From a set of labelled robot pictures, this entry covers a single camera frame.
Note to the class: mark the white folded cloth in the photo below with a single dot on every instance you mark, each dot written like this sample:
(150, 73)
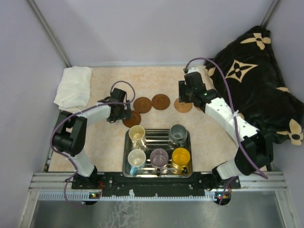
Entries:
(74, 89)

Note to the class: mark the grey mug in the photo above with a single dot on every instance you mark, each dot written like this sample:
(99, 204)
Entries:
(178, 135)

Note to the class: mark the purple mug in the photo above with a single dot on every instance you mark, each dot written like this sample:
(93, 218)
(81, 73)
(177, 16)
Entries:
(159, 159)

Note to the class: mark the reddish brown wooden coaster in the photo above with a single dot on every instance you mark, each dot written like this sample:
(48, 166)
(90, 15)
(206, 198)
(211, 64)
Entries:
(160, 102)

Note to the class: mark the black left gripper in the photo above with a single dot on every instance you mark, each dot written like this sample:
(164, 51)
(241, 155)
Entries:
(127, 113)

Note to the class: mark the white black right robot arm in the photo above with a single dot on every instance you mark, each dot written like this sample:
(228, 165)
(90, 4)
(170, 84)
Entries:
(255, 148)

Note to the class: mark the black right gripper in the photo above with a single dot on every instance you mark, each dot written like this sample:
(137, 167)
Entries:
(182, 87)

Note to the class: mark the light woven round coaster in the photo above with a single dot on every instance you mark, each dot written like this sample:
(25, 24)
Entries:
(182, 107)

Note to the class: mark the dark brown wooden coaster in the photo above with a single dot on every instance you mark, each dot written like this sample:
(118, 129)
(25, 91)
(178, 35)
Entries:
(134, 120)

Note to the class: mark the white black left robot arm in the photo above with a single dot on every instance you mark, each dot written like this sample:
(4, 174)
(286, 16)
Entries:
(69, 135)

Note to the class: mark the white mug blue handle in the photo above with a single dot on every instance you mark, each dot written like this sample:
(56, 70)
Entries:
(137, 160)

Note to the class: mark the cream cartoon mug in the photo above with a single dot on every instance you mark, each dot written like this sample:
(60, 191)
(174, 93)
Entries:
(137, 135)

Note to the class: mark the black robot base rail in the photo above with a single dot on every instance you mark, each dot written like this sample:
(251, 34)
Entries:
(116, 185)

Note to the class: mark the yellow mug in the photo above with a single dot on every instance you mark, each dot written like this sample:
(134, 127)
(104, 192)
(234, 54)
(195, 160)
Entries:
(180, 159)

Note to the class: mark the black floral blanket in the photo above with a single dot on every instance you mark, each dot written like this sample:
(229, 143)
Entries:
(249, 67)

